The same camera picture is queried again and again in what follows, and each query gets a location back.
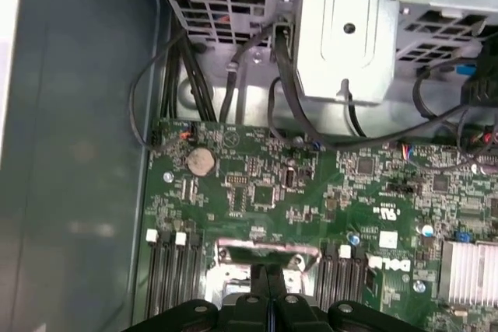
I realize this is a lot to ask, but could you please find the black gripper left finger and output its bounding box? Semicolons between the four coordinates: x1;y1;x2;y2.
126;264;270;332

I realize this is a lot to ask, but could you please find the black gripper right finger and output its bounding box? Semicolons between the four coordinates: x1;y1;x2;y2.
268;264;426;332

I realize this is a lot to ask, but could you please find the green motherboard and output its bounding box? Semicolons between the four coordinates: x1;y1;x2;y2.
132;116;498;332

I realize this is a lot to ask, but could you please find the coin cell battery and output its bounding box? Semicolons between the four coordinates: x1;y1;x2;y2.
186;148;216;176

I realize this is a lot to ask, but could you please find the silver chipset heatsink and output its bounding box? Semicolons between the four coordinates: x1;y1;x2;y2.
439;240;498;306

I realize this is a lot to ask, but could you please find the black PC case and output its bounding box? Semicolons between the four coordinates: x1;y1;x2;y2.
0;0;312;332

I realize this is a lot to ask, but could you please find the black wire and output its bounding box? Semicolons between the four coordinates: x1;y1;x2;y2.
341;79;367;138
272;23;487;150
267;76;287;137
165;51;178;121
219;23;281;123
181;34;218;123
129;30;188;151

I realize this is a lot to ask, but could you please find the grey metal bracket plate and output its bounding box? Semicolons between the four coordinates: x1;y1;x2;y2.
297;0;402;107

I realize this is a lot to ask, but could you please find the blue wire connector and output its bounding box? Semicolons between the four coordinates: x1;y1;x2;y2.
457;61;478;77

